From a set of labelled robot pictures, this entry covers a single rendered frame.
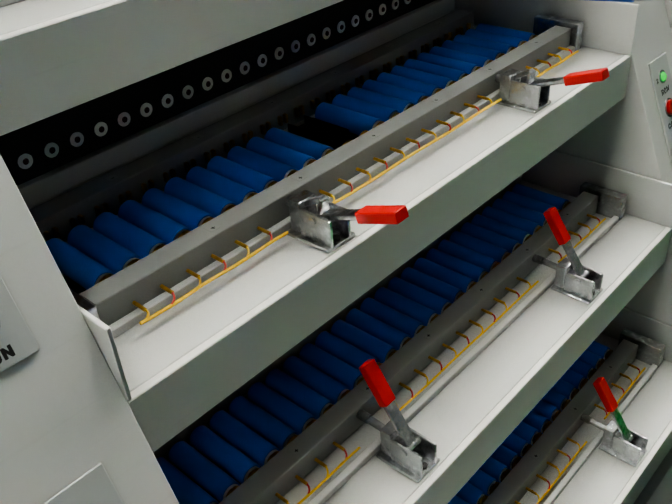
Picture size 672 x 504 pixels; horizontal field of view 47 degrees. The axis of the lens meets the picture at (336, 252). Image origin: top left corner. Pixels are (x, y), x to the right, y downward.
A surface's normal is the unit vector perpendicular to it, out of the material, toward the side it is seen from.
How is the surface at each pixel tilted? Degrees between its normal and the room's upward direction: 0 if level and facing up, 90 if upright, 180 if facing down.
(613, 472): 22
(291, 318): 113
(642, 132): 90
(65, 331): 90
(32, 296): 90
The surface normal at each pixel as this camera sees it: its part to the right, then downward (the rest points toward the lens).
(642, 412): -0.07, -0.82
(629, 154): -0.67, 0.46
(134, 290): 0.74, 0.34
